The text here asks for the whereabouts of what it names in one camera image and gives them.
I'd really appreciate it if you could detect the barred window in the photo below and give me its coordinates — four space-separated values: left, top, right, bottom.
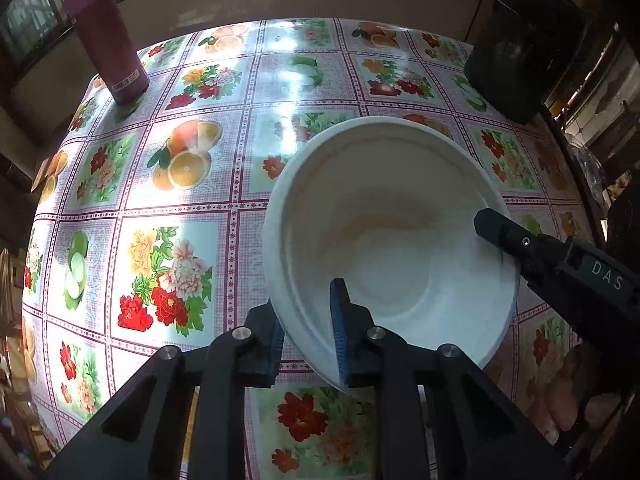
0 0 156 81

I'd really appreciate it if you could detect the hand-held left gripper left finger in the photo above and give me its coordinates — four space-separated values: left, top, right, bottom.
47 302 286 480

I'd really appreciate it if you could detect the person's right hand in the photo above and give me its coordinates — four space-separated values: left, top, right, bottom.
537 345 626 445

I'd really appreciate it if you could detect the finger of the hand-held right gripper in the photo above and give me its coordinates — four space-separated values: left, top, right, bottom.
473 208 570 283

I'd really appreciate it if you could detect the white paper bowl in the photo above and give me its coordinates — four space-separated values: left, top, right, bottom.
262 116 522 395

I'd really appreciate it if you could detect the black cylindrical container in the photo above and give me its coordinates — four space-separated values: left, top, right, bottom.
463 0 594 126

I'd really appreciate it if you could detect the floral fruit print tablecloth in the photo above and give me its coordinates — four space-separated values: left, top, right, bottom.
20 17 609 480

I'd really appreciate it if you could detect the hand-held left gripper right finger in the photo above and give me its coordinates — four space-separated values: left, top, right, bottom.
328 277 569 480

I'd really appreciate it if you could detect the purple thermos bottle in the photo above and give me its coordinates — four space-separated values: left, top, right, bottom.
61 0 151 106

